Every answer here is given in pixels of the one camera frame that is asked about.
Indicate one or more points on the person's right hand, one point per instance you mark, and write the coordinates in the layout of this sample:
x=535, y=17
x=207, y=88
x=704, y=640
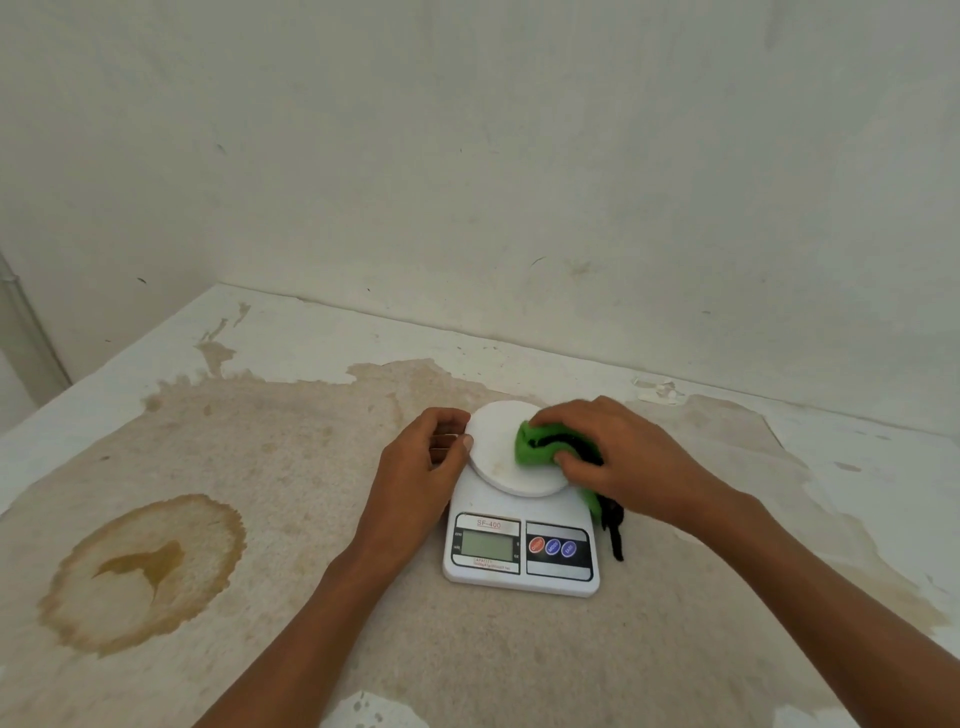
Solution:
x=645, y=465

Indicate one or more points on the person's left hand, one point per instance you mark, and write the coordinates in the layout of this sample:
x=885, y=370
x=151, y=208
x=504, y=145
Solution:
x=409, y=491

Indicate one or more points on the person's right thumb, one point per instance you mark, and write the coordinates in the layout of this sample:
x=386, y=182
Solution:
x=581, y=469

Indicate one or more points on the person's left thumb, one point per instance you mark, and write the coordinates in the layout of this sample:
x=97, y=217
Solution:
x=453, y=465

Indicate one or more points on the green and black cleaning cloth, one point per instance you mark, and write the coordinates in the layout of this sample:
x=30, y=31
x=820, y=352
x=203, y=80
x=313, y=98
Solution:
x=551, y=450

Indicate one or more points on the white digital kitchen scale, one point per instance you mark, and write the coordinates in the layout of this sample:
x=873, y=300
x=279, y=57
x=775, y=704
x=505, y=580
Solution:
x=523, y=525

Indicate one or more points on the person's left forearm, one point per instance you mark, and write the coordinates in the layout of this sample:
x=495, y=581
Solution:
x=300, y=645

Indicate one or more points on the person's right forearm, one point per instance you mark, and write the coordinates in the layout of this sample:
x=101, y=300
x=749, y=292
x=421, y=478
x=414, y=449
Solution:
x=832, y=622

